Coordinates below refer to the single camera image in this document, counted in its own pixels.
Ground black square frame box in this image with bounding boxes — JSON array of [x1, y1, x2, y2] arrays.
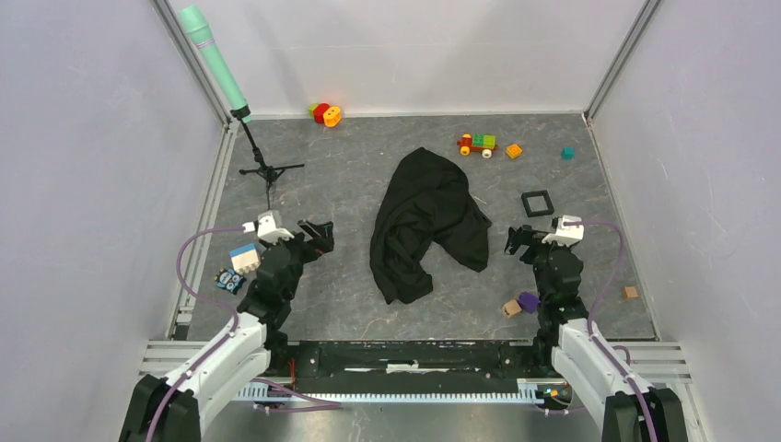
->
[[520, 190, 555, 218]]

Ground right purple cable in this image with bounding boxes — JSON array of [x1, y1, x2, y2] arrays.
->
[[536, 220, 659, 442]]

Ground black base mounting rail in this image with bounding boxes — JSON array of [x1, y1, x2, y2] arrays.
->
[[263, 340, 564, 394]]

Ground orange yellow toy brick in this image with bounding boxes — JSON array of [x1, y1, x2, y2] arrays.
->
[[506, 144, 523, 160]]

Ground wooden tan cube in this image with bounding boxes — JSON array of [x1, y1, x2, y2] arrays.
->
[[502, 299, 523, 318]]

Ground purple toy brick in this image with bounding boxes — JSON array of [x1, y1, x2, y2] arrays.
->
[[516, 291, 540, 314]]

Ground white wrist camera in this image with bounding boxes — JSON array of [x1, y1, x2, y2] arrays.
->
[[542, 215, 585, 247], [241, 210, 295, 244]]

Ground black t-shirt garment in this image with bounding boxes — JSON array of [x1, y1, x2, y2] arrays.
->
[[369, 147, 492, 305]]

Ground red orange green toy blocks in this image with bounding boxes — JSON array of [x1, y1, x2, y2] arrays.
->
[[309, 102, 343, 128]]

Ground colourful toy train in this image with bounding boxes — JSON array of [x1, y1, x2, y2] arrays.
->
[[457, 134, 498, 158]]

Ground purple cable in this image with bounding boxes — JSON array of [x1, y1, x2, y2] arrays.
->
[[536, 220, 659, 442], [145, 226, 344, 442]]

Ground blue owl toy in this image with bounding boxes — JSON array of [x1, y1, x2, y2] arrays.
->
[[214, 268, 246, 295]]

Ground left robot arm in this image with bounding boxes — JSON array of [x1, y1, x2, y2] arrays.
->
[[119, 211, 334, 441]]

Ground black microphone tripod stand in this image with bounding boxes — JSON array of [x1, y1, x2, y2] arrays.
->
[[229, 105, 305, 209]]

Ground small wooden cube right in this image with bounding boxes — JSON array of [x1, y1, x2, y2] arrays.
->
[[622, 286, 639, 299]]

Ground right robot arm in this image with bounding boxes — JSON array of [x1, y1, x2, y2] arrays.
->
[[505, 215, 688, 441]]

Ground teal small cube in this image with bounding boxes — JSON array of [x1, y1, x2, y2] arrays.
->
[[561, 147, 575, 160]]

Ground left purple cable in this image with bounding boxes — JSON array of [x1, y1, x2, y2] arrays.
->
[[145, 226, 344, 442]]

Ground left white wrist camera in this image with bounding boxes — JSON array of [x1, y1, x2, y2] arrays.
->
[[241, 210, 295, 244]]

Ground green microphone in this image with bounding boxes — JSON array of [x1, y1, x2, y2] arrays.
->
[[178, 6, 251, 123]]

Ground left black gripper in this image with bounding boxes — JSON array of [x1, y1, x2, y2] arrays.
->
[[262, 219, 333, 301]]

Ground blue white toy brick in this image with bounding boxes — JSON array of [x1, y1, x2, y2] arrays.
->
[[229, 243, 261, 275]]

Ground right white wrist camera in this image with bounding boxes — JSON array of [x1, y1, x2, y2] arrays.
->
[[542, 215, 585, 247]]

